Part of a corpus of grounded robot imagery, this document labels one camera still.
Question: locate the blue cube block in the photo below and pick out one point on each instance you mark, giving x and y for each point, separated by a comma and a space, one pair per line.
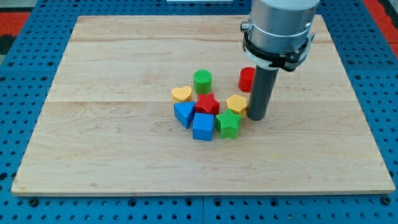
203, 126

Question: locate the yellow hexagon block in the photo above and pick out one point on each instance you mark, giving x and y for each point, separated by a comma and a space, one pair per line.
237, 104

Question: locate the wooden board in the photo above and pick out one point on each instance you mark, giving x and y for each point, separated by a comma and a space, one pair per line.
107, 127

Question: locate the red cylinder block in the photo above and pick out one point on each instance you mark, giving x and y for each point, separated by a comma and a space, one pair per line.
246, 77

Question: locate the green star block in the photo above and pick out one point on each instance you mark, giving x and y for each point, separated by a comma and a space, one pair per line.
227, 124

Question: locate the blue triangle block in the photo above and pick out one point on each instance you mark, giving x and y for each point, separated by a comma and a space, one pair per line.
184, 113

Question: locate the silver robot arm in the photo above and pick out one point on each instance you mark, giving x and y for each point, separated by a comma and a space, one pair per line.
277, 33

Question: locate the red star block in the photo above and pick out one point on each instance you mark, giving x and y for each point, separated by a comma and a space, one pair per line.
207, 104

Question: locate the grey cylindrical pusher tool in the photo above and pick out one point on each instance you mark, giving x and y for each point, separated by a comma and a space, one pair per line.
261, 91

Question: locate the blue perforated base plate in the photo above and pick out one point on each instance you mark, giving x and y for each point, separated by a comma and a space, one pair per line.
30, 66

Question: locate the green cylinder block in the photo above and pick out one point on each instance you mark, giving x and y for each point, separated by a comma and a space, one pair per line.
202, 82

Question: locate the yellow heart block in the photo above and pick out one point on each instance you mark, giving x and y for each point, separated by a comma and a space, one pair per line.
181, 94

